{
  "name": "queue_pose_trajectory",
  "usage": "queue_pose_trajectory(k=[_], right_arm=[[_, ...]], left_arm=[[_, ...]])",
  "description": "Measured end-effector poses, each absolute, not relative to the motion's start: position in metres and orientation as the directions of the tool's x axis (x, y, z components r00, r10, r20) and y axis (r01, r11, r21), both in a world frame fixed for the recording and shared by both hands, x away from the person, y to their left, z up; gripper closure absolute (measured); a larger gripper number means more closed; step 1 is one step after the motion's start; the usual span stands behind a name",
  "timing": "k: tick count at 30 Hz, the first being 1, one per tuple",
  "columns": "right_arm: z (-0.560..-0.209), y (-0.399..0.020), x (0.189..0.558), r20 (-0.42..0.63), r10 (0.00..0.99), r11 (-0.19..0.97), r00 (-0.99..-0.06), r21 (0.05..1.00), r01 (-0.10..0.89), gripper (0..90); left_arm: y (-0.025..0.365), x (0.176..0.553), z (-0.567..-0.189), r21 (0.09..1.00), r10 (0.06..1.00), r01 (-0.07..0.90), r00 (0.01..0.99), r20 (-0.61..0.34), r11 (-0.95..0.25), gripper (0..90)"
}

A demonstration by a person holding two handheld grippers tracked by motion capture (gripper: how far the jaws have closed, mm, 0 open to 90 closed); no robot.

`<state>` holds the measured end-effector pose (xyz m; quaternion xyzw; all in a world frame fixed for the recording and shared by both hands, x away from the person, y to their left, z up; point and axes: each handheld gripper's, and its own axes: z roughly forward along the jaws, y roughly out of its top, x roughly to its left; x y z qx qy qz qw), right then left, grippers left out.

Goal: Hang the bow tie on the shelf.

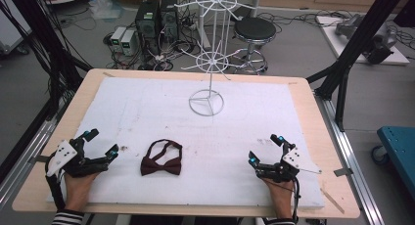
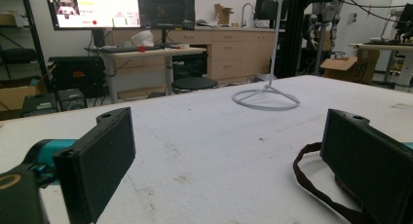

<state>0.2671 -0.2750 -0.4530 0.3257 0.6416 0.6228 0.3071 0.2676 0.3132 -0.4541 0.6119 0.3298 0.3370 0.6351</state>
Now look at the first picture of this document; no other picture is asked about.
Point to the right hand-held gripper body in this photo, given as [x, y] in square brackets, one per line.
[280, 172]

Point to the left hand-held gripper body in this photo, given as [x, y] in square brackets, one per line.
[81, 164]

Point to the person's right hand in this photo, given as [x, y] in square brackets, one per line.
[282, 199]

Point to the person's left hand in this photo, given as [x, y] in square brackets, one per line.
[76, 192]

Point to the grey tape piece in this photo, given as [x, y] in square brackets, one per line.
[342, 172]
[39, 159]

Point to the person's right striped sleeve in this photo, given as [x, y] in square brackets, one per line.
[280, 222]

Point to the person's striped sleeve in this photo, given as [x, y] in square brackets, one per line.
[68, 217]
[280, 222]

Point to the dark red bow tie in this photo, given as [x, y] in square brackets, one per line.
[161, 167]

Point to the person's left striped sleeve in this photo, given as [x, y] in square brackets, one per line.
[68, 217]

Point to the white foam mat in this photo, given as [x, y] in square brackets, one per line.
[156, 114]

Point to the thin wooden stick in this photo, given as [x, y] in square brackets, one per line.
[332, 201]

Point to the grey power supply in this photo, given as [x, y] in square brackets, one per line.
[116, 39]
[128, 43]

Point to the white floor platform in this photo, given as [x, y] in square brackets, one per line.
[336, 44]

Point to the black round stool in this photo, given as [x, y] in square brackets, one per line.
[255, 28]

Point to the blue cart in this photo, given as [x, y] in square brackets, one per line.
[399, 153]

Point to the black computer tower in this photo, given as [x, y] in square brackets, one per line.
[147, 26]
[169, 18]

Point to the clear plastic bag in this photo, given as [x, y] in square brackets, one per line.
[106, 8]

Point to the grey machine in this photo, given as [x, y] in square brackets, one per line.
[381, 39]

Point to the aluminium rail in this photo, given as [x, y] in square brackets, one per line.
[23, 166]
[352, 159]

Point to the black metal frame post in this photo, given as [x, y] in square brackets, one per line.
[362, 36]
[36, 26]

